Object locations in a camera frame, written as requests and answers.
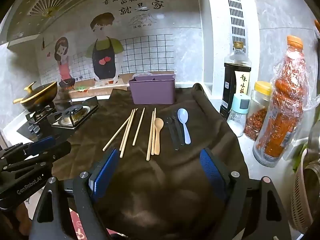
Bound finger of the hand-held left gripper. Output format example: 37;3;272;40
0;141;72;173
0;136;56;159

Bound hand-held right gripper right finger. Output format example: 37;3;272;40
200;149;299;240

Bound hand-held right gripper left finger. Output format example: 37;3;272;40
29;148;120;240

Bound wooden chopstick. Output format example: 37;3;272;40
102;108;135;152
146;111;154;161
132;107;146;146
119;109;137;152
120;108;138;158
151;108;157;156

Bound dark spoons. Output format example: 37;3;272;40
167;117;180;151

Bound light blue plastic spoon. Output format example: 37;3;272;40
177;108;192;145

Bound wooden spoon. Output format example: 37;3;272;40
154;117;164;155

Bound purple utensil holder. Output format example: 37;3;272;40
128;74;175;105

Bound person's left hand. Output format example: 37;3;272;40
11;202;34;234

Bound black gas stove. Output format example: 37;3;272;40
16;96;99;140

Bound brown cloth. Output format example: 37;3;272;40
51;83;249;240

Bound salt shaker with blue cap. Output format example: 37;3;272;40
227;93;250;137

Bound red printed mat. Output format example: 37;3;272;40
71;210;88;240

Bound chili flake jar yellow lid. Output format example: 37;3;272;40
244;81;272;141

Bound chili bottle with orange cap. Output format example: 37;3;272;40
252;35;315;167

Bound beige plastic colander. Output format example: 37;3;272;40
291;147;320;234

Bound dark soy sauce bottle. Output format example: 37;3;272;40
219;41;252;122

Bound steel pot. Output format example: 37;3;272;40
306;122;320;160

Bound white vented panel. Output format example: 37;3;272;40
205;0;260;98

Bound black wok with gold handle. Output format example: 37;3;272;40
13;81;58;112

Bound cartoon wall poster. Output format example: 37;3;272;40
35;0;175;98

